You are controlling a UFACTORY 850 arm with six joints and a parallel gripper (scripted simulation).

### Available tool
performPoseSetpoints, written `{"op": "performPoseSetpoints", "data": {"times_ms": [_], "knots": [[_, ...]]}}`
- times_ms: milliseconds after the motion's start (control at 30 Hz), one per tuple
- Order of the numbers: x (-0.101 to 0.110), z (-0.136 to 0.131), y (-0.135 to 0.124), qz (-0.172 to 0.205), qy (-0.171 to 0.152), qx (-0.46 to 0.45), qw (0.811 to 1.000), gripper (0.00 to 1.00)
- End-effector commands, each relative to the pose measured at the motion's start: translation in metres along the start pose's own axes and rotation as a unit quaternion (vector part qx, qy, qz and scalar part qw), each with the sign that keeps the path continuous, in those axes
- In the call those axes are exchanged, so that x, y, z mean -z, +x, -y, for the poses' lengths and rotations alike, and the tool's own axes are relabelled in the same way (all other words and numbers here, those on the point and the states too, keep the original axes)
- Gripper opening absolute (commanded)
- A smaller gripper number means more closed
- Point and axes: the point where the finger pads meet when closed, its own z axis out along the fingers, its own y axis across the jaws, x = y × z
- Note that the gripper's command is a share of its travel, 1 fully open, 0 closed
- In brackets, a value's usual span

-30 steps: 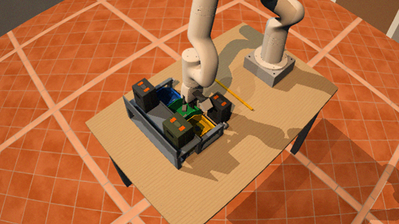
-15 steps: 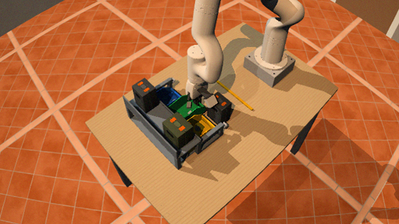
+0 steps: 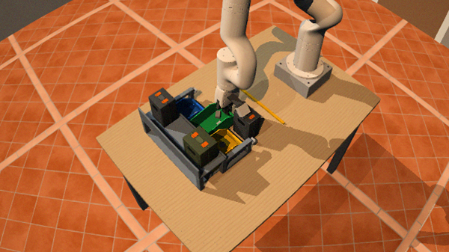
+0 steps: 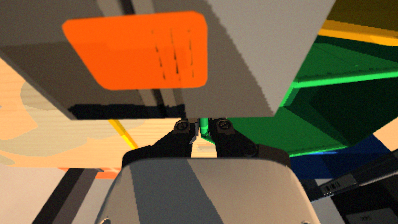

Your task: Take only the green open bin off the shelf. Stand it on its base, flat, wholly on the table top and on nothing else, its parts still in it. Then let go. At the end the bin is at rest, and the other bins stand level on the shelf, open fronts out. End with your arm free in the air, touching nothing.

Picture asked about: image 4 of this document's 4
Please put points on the yellow thin bar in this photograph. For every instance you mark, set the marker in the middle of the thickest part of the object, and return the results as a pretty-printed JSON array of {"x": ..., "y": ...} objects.
[{"x": 124, "y": 134}]

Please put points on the green bin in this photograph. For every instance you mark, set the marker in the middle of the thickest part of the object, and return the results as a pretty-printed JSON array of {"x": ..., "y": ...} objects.
[{"x": 318, "y": 115}]

